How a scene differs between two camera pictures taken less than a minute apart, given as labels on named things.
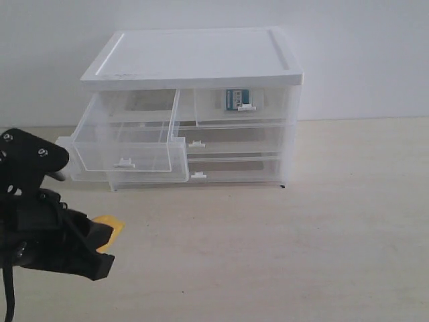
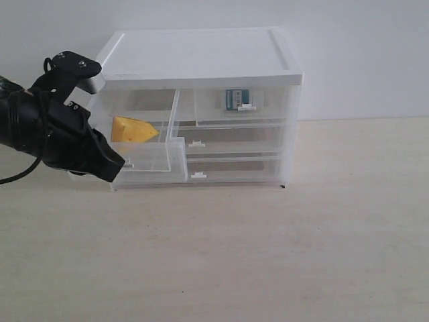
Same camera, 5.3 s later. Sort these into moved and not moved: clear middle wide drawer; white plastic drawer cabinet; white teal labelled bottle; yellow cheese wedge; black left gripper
Moved: black left gripper; yellow cheese wedge
Not moved: white plastic drawer cabinet; clear middle wide drawer; white teal labelled bottle
